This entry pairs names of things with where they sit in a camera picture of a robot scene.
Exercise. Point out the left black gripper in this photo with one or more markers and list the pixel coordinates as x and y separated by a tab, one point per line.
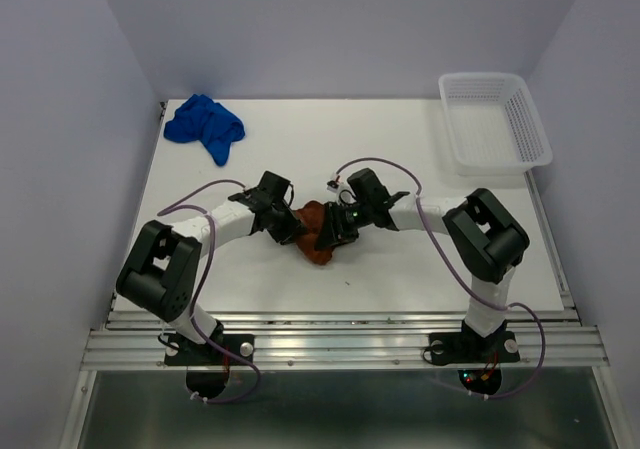
293	225

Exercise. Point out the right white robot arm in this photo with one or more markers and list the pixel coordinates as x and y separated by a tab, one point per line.
479	241

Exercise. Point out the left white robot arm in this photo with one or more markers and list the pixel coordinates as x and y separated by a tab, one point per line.
168	264

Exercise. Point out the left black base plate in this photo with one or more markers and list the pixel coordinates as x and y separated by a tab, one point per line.
181	352

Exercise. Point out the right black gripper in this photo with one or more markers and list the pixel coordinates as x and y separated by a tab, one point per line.
336	231

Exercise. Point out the aluminium mounting rail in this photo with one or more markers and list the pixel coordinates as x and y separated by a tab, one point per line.
370	341

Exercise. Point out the blue towel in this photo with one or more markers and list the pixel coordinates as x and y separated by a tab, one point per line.
201	119

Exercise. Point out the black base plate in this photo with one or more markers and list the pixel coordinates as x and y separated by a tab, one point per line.
181	352
467	347

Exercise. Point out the white plastic basket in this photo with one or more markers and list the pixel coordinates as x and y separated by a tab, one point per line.
492	123

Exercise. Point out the brown towel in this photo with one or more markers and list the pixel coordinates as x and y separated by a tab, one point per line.
312	215

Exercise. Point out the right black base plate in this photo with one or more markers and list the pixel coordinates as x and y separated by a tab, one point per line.
467	347

